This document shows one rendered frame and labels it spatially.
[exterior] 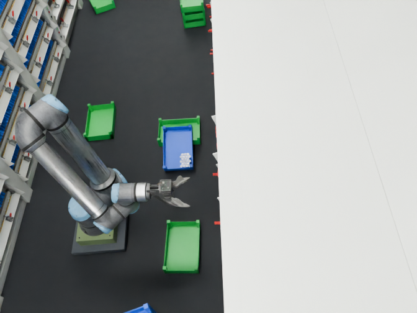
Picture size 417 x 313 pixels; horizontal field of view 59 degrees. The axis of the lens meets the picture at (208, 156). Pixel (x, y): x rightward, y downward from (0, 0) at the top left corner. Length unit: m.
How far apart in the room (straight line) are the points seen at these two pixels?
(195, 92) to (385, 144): 2.49
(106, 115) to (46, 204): 0.80
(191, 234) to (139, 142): 0.82
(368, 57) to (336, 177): 0.23
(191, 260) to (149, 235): 0.31
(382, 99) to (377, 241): 0.22
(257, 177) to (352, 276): 0.16
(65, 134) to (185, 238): 0.97
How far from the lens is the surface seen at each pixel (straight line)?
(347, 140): 0.52
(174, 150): 2.56
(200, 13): 3.47
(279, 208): 0.45
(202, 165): 2.52
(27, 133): 1.74
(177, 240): 2.30
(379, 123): 0.55
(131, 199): 1.73
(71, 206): 2.10
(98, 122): 2.92
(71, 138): 1.84
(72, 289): 2.39
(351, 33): 0.68
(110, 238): 2.26
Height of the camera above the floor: 2.14
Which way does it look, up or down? 57 degrees down
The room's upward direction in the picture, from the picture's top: 7 degrees counter-clockwise
